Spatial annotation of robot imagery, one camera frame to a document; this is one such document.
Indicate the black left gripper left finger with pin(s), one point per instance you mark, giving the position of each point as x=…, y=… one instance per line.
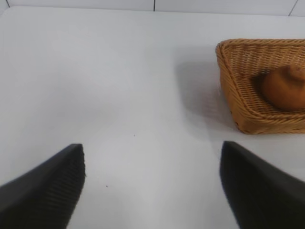
x=40, y=193

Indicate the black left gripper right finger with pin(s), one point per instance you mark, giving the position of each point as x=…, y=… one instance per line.
x=259, y=188

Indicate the tan woven wicker basket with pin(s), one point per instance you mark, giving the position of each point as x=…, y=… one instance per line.
x=240, y=95

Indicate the brown round bread bun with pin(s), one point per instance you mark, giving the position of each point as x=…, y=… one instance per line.
x=283, y=90

